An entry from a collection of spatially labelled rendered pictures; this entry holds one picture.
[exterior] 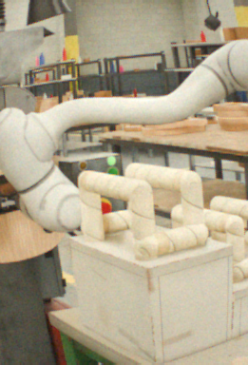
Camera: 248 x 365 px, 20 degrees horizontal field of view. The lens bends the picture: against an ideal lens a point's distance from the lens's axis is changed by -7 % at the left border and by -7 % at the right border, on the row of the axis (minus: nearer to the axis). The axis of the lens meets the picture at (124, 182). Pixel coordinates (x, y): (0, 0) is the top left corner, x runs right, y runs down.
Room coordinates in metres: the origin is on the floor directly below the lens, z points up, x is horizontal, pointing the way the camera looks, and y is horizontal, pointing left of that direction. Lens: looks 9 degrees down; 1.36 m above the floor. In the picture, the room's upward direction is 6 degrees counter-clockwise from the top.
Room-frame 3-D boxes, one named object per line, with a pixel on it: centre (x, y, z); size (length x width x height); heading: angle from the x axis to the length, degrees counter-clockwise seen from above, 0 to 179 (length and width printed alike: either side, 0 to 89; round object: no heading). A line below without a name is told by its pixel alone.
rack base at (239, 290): (1.18, -0.16, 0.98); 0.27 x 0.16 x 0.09; 28
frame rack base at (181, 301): (1.11, -0.02, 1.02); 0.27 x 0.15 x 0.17; 28
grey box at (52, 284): (2.31, 0.30, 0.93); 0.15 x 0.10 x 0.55; 28
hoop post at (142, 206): (1.02, -0.02, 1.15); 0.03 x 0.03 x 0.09
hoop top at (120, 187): (1.09, 0.02, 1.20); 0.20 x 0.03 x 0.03; 27
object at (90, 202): (1.17, 0.06, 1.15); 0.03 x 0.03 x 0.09
